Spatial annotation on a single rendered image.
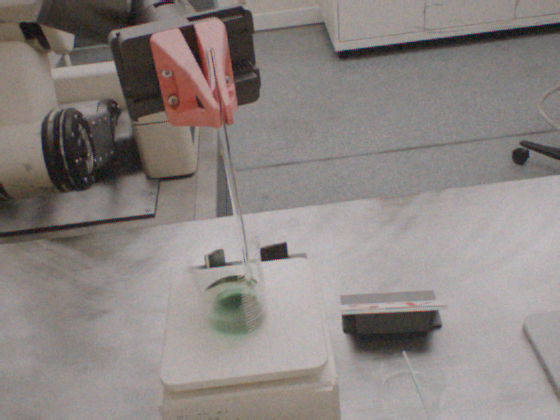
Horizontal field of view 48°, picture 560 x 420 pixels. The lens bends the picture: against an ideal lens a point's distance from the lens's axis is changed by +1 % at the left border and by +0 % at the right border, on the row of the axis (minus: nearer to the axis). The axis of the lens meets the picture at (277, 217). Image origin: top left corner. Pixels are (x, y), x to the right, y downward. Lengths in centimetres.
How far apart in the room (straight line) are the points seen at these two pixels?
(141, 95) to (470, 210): 40
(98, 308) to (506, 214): 45
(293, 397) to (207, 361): 7
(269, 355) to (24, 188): 94
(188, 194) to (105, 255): 79
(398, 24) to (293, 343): 262
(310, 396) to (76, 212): 113
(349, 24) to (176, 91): 253
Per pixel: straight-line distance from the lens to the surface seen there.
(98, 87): 173
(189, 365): 46
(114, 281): 69
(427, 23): 304
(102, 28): 52
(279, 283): 51
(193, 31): 45
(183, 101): 45
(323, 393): 46
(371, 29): 299
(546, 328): 60
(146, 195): 151
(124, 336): 63
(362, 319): 56
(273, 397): 46
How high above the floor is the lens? 118
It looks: 36 degrees down
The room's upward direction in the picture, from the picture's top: 7 degrees counter-clockwise
